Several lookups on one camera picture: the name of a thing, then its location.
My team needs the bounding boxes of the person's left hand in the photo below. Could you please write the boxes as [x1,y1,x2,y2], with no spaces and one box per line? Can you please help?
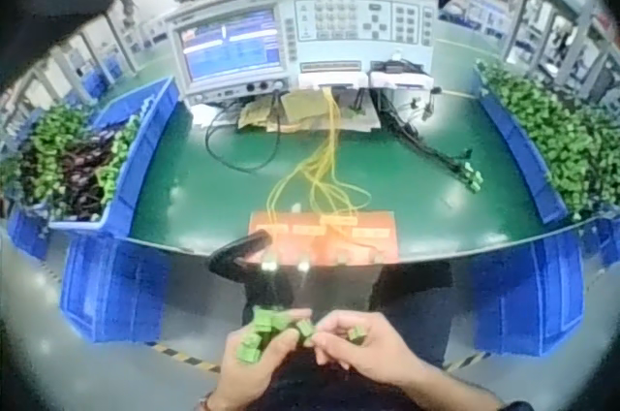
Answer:
[216,308,314,407]

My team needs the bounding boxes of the person's right hand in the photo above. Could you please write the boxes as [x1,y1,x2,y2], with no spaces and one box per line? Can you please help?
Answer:
[312,310,430,389]

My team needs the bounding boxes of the cluster of green connectors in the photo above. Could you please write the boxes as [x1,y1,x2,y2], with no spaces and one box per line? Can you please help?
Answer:
[235,305,293,364]

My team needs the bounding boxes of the orange test fixture board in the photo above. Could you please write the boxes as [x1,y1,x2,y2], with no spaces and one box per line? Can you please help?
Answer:
[247,209,401,268]

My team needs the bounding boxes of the large blue crate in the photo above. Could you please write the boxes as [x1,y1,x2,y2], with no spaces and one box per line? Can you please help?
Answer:
[59,235,171,345]
[470,235,586,358]

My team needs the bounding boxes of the black harness with green connectors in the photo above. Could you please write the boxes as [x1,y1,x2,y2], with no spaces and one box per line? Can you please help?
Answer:
[376,88,485,195]

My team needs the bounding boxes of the long blue bin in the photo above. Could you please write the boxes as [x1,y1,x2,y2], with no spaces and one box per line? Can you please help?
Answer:
[472,61,569,226]

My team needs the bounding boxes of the small blue crate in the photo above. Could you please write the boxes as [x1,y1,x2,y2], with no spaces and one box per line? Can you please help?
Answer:
[6,207,53,261]

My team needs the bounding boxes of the brown crumpled paper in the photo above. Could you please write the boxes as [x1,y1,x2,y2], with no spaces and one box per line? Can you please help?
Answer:
[235,89,336,134]

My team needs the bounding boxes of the white port adapter block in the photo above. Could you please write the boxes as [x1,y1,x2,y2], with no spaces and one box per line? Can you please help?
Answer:
[367,69,433,91]
[296,72,367,91]

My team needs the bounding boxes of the heap of green connectors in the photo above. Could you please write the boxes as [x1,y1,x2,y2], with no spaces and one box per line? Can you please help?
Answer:
[478,60,620,219]

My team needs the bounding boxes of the grey test instrument with screen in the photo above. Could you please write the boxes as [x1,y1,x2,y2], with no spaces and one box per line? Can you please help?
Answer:
[163,0,438,108]

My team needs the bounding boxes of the background shelves with blue bins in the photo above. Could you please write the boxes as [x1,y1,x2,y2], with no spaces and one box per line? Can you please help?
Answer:
[0,0,142,110]

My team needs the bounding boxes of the background workstation racks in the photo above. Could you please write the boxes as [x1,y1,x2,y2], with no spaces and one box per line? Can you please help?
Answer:
[477,0,620,105]

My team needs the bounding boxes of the bundle of yellow fibre cables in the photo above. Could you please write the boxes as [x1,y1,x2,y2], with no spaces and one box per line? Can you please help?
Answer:
[265,86,373,229]

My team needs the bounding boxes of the black looped cable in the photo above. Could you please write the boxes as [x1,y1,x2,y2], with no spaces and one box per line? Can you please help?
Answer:
[204,89,283,174]

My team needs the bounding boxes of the blue bin with dark cables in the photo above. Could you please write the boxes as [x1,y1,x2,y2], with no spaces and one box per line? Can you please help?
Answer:
[47,75,181,239]

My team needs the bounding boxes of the heap of green connector cables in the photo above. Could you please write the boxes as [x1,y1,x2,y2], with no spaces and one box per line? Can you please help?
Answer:
[0,101,142,219]

